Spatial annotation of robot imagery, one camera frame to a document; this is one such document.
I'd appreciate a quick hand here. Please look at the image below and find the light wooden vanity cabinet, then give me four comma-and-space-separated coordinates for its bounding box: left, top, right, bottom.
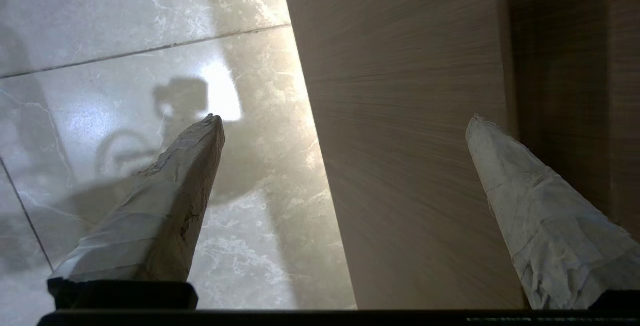
495, 0, 640, 241

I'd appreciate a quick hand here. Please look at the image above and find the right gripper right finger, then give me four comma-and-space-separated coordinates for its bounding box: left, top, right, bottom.
466, 114, 640, 309

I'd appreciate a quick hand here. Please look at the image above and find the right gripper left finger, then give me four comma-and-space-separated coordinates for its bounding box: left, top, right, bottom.
48, 114, 225, 309

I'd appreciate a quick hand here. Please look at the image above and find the light wooden vanity drawer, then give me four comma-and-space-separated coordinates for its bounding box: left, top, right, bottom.
279, 0, 528, 310

